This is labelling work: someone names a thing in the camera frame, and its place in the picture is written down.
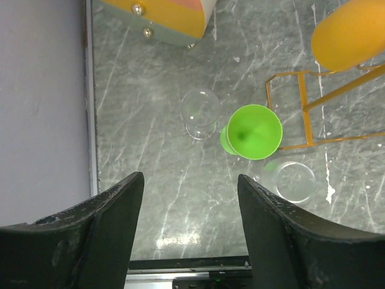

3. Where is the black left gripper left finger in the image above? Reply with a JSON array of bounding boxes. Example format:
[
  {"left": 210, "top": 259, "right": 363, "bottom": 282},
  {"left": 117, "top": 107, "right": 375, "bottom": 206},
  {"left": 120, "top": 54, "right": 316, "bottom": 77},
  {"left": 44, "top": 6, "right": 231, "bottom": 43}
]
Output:
[{"left": 1, "top": 172, "right": 144, "bottom": 288}]

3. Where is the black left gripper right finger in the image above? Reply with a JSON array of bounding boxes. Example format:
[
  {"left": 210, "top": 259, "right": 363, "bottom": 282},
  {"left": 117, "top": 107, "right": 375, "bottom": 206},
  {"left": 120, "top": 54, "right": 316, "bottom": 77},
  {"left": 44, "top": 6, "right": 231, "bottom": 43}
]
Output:
[{"left": 237, "top": 174, "right": 384, "bottom": 288}]

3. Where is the yellow plastic wine glass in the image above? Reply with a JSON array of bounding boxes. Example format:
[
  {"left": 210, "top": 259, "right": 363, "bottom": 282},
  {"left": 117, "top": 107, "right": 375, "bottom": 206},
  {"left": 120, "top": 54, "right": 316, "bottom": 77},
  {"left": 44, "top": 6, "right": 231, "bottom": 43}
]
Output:
[{"left": 311, "top": 0, "right": 384, "bottom": 72}]

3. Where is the clear wide wine glass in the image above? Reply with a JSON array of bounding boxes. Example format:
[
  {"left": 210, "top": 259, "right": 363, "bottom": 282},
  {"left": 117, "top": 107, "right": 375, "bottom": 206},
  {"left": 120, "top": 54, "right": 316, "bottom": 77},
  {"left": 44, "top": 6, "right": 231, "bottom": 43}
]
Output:
[{"left": 260, "top": 158, "right": 315, "bottom": 204}]

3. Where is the green plastic wine glass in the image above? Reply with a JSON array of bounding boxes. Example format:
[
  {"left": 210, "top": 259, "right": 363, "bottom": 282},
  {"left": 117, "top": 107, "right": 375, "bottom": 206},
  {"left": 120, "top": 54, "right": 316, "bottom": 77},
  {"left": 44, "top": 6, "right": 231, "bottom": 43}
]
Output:
[{"left": 220, "top": 104, "right": 283, "bottom": 160}]

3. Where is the clear small wine glass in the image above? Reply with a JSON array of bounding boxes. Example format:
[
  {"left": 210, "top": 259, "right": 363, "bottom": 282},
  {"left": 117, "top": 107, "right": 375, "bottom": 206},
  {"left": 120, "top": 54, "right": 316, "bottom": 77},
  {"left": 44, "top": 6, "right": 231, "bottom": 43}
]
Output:
[{"left": 180, "top": 89, "right": 220, "bottom": 140}]

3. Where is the white round drawer box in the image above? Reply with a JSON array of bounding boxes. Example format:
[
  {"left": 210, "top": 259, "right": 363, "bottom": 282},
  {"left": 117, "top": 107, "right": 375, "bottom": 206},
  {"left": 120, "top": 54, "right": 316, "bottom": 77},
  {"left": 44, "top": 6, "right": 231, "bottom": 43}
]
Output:
[{"left": 100, "top": 0, "right": 217, "bottom": 47}]

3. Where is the aluminium mounting rail frame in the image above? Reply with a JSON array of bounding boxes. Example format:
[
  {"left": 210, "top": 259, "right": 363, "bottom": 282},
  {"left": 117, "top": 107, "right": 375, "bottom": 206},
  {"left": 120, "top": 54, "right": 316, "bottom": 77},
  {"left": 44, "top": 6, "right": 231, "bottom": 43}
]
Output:
[{"left": 124, "top": 256, "right": 254, "bottom": 289}]

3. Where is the gold wire glass rack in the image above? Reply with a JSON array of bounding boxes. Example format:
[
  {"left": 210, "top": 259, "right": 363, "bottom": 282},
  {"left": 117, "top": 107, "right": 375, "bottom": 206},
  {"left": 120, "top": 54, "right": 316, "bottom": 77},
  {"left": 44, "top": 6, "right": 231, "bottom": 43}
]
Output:
[{"left": 265, "top": 63, "right": 385, "bottom": 151}]

